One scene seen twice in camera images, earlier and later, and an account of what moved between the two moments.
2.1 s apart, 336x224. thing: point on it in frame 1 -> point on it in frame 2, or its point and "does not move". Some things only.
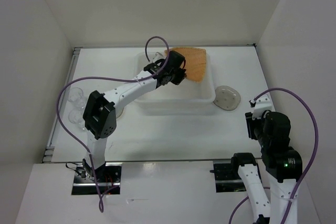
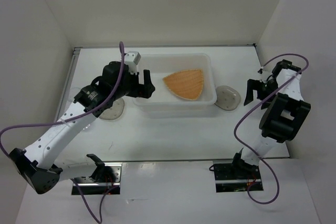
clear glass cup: (75, 96) does not move
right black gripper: (250, 122) -> (254, 84)
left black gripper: (180, 77) -> (139, 90)
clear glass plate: (227, 97) does not move
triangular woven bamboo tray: (195, 62) -> (188, 84)
